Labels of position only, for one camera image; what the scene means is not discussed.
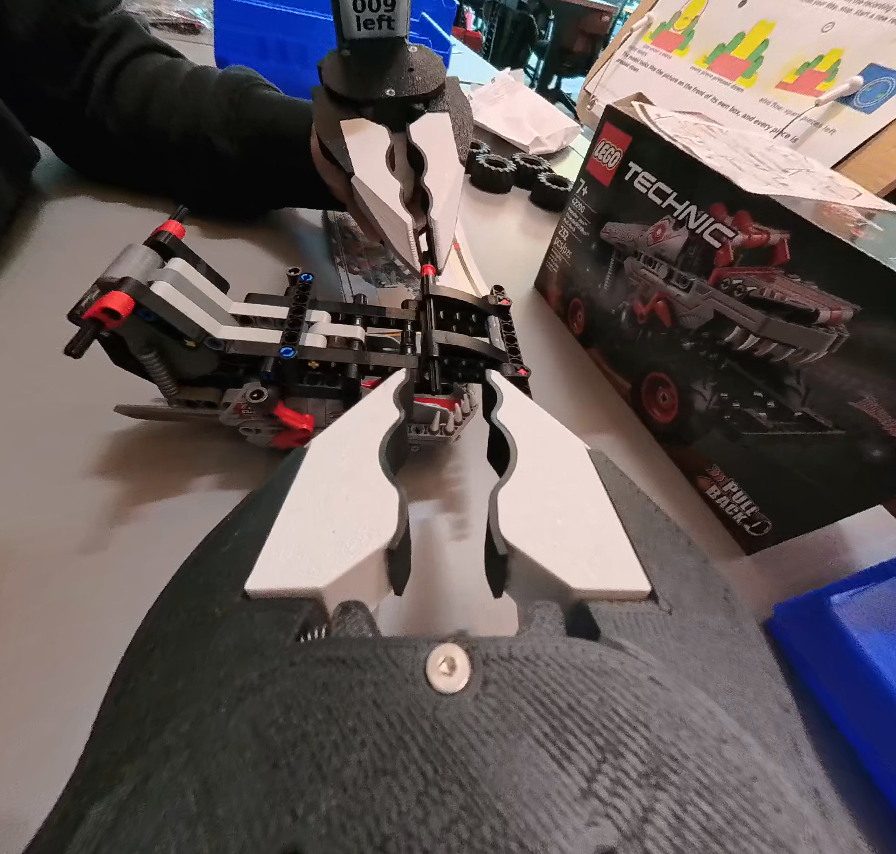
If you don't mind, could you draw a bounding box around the black chair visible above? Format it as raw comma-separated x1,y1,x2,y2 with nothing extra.
483,0,543,71

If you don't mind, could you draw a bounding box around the person's black hoodie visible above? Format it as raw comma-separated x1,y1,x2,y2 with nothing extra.
0,98,43,239

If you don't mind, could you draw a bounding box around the instruction booklet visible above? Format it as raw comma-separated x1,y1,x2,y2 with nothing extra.
322,207,494,302

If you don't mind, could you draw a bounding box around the person's left forearm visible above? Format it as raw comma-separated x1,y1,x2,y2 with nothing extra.
0,0,344,218

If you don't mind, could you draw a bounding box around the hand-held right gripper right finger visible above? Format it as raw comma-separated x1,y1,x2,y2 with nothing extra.
483,369,653,602

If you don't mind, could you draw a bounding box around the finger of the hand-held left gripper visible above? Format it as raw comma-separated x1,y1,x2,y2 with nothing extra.
406,111,469,271
341,118,429,269

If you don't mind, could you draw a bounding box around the clear plastic bag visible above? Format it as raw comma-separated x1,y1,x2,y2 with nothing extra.
122,0,235,35

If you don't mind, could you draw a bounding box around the cardboard instruction board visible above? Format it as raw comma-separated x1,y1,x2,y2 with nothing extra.
575,0,896,169

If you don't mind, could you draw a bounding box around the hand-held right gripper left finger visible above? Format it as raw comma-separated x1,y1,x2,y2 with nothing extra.
244,368,414,599

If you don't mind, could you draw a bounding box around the brick-built toy truck chassis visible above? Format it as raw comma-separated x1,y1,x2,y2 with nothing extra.
64,205,533,449

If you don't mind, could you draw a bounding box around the white paper sheet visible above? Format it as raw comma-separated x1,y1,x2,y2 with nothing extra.
630,102,896,213

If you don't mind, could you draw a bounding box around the toy truck cardboard box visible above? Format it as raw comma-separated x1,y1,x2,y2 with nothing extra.
533,95,896,555

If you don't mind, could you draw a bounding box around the person's left hand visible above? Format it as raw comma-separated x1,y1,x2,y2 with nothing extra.
311,144,366,213

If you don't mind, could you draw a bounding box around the white paper bag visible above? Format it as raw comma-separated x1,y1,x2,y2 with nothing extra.
465,70,582,155

